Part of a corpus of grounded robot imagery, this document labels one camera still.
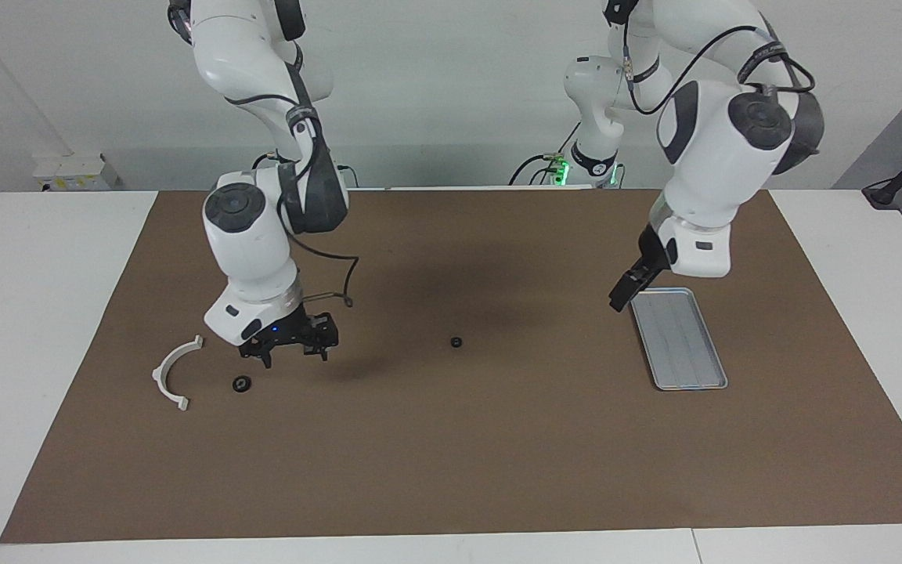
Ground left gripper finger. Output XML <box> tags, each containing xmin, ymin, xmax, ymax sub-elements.
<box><xmin>609</xmin><ymin>266</ymin><xmax>655</xmax><ymax>313</ymax></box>

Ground silver metal tray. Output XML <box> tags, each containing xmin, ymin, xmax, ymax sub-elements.
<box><xmin>628</xmin><ymin>287</ymin><xmax>728</xmax><ymax>391</ymax></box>

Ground brown table mat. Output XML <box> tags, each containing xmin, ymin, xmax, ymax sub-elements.
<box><xmin>0</xmin><ymin>188</ymin><xmax>902</xmax><ymax>544</ymax></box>

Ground white power strip box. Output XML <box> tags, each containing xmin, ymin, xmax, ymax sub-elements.
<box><xmin>32</xmin><ymin>153</ymin><xmax>119</xmax><ymax>193</ymax></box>

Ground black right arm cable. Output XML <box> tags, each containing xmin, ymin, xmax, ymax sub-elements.
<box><xmin>224</xmin><ymin>94</ymin><xmax>359</xmax><ymax>308</ymax></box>

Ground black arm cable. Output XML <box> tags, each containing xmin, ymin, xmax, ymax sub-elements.
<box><xmin>606</xmin><ymin>0</ymin><xmax>816</xmax><ymax>116</ymax></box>
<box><xmin>224</xmin><ymin>94</ymin><xmax>359</xmax><ymax>308</ymax></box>

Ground white curved plastic bracket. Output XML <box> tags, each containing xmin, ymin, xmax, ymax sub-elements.
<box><xmin>152</xmin><ymin>335</ymin><xmax>205</xmax><ymax>412</ymax></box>

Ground black left base cable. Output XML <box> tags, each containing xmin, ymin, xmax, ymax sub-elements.
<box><xmin>508</xmin><ymin>117</ymin><xmax>585</xmax><ymax>186</ymax></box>

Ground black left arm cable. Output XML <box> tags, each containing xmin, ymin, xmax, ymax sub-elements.
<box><xmin>606</xmin><ymin>0</ymin><xmax>816</xmax><ymax>116</ymax></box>

